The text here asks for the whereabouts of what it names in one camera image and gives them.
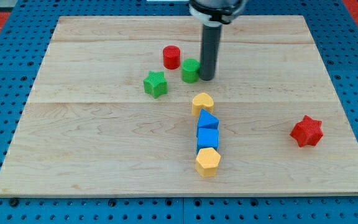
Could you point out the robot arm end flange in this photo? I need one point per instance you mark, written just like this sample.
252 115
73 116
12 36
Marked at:
215 13

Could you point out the green star block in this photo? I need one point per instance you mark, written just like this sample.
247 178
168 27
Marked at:
155 84

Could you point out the red star block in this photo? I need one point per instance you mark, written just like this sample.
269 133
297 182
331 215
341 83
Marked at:
307 132

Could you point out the yellow heart block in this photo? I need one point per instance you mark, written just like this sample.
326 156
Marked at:
202 101

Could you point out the blue triangle block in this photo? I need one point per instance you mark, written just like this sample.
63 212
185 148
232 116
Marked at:
207 120

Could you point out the blue cube block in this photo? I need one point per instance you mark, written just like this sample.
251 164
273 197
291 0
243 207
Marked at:
207 138

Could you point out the green cylinder block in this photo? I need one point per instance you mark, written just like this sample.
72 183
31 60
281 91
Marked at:
190 70

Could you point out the yellow hexagon block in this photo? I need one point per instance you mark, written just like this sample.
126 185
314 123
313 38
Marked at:
207 162

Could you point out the red cylinder block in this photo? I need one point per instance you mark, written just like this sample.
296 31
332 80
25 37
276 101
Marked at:
171 57

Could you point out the wooden board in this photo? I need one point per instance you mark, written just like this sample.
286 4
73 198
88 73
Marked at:
88 129

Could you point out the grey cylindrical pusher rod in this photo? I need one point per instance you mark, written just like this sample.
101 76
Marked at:
209 52

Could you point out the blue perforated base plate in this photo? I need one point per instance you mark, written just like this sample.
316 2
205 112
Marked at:
23 42

